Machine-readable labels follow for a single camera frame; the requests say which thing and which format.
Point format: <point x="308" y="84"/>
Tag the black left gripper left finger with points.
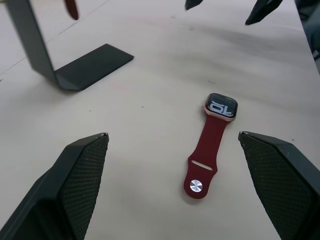
<point x="50" y="195"/>

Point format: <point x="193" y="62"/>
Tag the black bent metal watch stand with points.
<point x="42" y="60"/>

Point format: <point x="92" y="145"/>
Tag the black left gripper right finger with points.
<point x="287" y="190"/>

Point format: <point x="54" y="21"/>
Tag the rose gold smartwatch body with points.
<point x="222" y="106"/>

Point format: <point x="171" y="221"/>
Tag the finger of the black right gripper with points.
<point x="263" y="11"/>
<point x="193" y="3"/>

